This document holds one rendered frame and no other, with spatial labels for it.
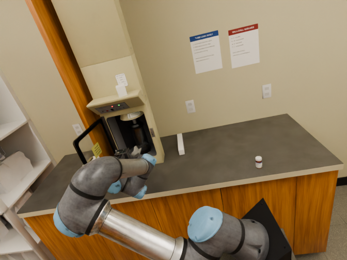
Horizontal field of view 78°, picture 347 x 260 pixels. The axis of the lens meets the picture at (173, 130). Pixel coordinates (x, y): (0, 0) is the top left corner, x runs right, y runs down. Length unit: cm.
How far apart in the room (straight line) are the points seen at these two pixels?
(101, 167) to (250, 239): 52
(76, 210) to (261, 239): 58
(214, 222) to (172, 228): 95
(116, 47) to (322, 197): 153
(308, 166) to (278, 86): 76
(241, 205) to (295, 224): 42
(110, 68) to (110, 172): 78
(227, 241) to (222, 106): 130
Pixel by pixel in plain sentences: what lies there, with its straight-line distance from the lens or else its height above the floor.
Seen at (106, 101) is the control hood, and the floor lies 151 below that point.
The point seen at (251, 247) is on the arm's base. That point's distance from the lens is 81.
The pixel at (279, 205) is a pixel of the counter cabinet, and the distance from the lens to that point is 160.
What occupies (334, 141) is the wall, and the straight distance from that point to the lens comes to 242.
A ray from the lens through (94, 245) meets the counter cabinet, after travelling 192.
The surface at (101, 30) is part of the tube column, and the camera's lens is 134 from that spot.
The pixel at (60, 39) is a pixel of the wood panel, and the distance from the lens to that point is 146.
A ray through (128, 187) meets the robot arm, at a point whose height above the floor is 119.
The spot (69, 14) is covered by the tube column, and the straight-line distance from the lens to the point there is 140.
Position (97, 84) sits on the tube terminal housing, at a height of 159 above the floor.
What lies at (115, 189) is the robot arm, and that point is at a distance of 106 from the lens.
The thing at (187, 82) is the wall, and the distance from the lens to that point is 176.
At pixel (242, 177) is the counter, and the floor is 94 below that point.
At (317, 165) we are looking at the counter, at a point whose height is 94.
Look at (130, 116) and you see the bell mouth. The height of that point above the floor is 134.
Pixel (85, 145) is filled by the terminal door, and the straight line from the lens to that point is 132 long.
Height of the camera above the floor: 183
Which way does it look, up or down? 27 degrees down
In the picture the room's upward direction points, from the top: 15 degrees counter-clockwise
